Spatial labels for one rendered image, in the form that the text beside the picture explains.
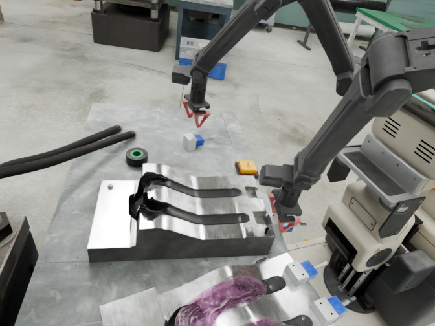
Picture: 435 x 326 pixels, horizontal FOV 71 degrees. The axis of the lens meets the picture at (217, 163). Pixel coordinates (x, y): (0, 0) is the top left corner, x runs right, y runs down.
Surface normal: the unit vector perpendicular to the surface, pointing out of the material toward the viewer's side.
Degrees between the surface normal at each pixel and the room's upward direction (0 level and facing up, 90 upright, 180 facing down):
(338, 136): 118
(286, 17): 90
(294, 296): 0
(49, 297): 0
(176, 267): 0
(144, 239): 90
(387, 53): 51
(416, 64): 37
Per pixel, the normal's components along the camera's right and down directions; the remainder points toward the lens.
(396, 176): -0.93, 0.10
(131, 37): 0.01, 0.61
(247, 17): -0.25, 0.90
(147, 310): 0.15, -0.78
